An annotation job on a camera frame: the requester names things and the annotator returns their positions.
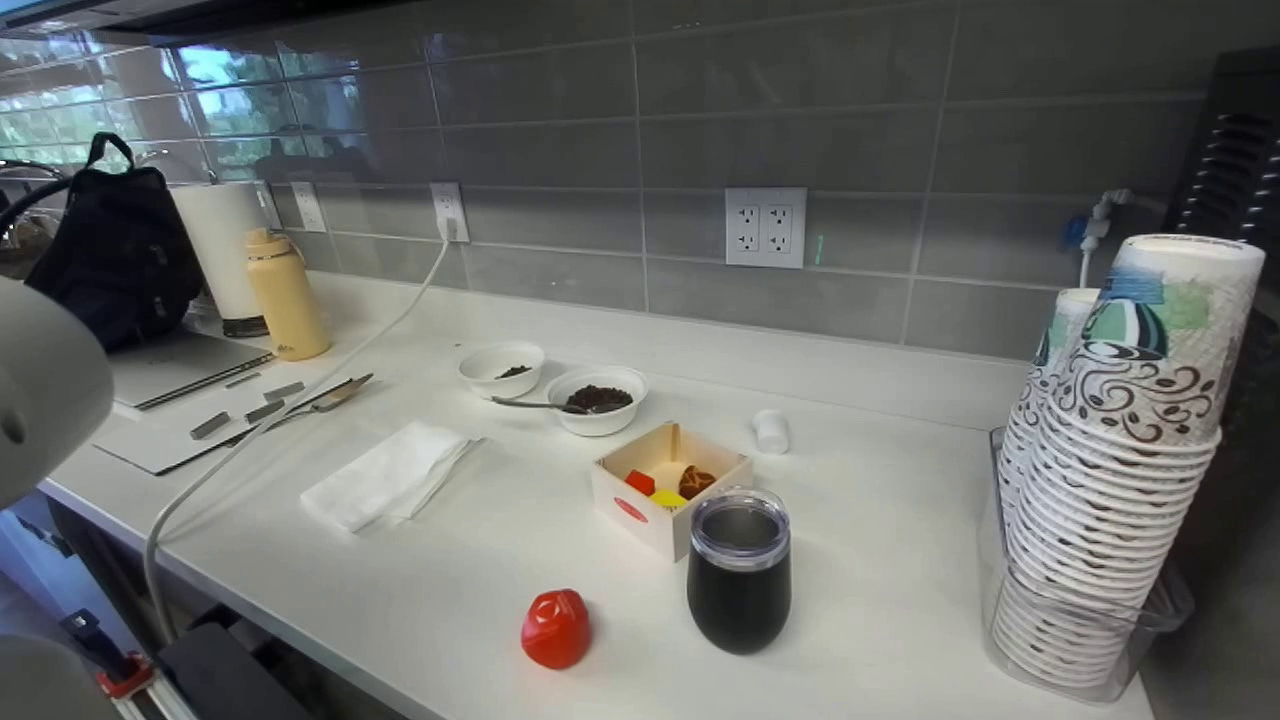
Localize white bowl with dark food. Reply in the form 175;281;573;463
542;359;651;439

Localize metal spoon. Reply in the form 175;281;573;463
486;387;573;410

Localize brown toy food piece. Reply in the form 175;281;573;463
676;460;722;503

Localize small white bowl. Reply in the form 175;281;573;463
457;337;546;401

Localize small clear plastic cup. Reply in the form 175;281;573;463
745;404;799;454

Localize small wooden box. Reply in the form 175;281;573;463
592;416;758;562

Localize black tumbler with clear lid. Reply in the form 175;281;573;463
684;485;797;658

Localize white folded napkin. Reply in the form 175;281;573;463
296;416;486;538

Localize tan plastic bottle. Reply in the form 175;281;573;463
239;228;336;363

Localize white paper towel roll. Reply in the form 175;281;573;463
171;181;275;337

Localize long grey metal bar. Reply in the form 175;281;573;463
133;347;281;410

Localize spray bottle with blue nozzle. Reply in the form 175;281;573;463
1037;184;1140;370

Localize papers with utensils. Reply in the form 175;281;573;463
89;376;344;478

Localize stack of patterned paper cups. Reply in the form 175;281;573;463
990;228;1268;690

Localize black backpack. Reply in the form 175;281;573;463
0;133;208;354

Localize red and black tool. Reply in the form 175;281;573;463
62;609;161;702

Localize black slotted rack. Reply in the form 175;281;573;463
1158;45;1280;296

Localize white four-socket wall outlet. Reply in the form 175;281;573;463
719;184;813;272

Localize white wall outlet with plug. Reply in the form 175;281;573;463
426;181;473;247

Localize white wall switch plate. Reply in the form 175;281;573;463
288;181;331;237

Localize white power cable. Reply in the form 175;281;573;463
138;230;458;648

